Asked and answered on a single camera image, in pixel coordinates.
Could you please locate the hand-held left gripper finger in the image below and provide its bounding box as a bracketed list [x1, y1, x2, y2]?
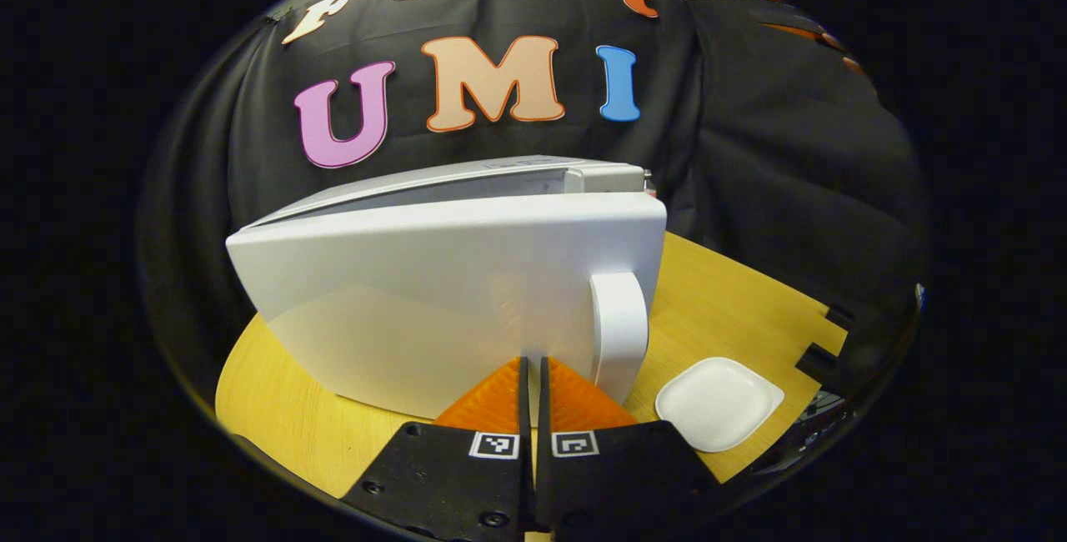
[536, 355, 724, 539]
[340, 355, 534, 542]

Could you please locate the white microwave oven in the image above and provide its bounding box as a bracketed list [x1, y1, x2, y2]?
[225, 155, 669, 424]

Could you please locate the black backdrop cloth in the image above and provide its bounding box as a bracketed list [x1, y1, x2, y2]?
[138, 0, 930, 409]

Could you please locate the white square plate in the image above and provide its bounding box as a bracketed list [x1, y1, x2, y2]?
[655, 356, 785, 454]

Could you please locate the dark object with tabs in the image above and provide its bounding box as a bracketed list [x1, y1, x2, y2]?
[794, 282, 928, 409]

